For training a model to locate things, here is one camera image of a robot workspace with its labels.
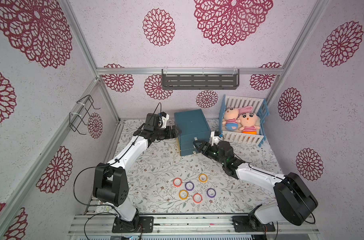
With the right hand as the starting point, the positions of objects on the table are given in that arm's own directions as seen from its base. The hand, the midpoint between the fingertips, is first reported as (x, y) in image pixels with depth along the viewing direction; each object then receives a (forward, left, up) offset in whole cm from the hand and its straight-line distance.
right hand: (198, 144), depth 84 cm
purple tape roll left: (-18, +4, -17) cm, 25 cm away
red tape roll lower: (-24, 0, -17) cm, 29 cm away
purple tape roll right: (-21, -8, -17) cm, 28 cm away
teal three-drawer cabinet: (+11, +2, +3) cm, 11 cm away
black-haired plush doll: (+23, -35, -4) cm, 42 cm away
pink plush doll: (+29, -25, -5) cm, 38 cm away
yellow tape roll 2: (-24, +7, -17) cm, 30 cm away
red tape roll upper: (-15, +12, -17) cm, 26 cm away
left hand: (+5, +12, +4) cm, 14 cm away
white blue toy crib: (+37, -48, -6) cm, 60 cm away
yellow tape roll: (-13, -5, -18) cm, 23 cm away
